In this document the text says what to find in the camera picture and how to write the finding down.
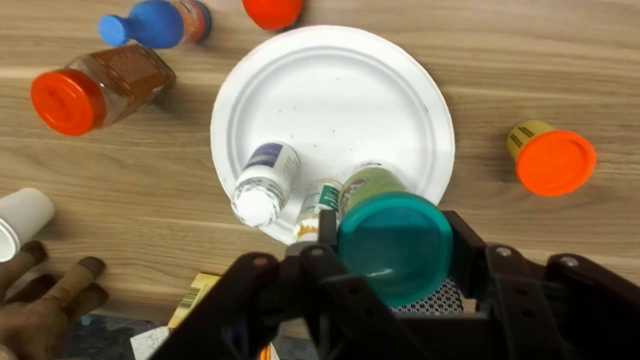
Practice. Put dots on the blue label white pill bottle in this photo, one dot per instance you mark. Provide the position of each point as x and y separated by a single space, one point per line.
265 183

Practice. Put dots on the white paper cup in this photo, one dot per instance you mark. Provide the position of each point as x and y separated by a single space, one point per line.
21 216

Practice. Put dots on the brown moose plush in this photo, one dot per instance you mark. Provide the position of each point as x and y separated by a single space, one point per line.
41 313

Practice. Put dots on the orange lid yellow dough can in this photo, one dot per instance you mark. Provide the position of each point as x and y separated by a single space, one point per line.
552 163

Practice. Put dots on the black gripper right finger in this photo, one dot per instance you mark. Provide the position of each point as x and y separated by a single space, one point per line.
470 257

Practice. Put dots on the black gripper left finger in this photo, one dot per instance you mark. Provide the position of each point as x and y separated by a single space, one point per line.
328 231

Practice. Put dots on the small green label bottle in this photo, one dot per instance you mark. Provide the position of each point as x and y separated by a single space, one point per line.
313 212

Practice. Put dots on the yellow cardboard box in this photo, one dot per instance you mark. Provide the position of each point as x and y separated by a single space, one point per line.
190 303

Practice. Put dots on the small blue top bottle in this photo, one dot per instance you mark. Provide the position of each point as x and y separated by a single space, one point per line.
153 22

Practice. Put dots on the white paper plate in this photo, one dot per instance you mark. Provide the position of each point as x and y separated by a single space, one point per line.
333 101

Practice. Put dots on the orange lid spice jar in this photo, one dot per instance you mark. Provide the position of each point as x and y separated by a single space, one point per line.
100 91

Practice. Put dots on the teal lid dough can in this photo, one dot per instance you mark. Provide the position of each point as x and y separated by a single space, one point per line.
392 247

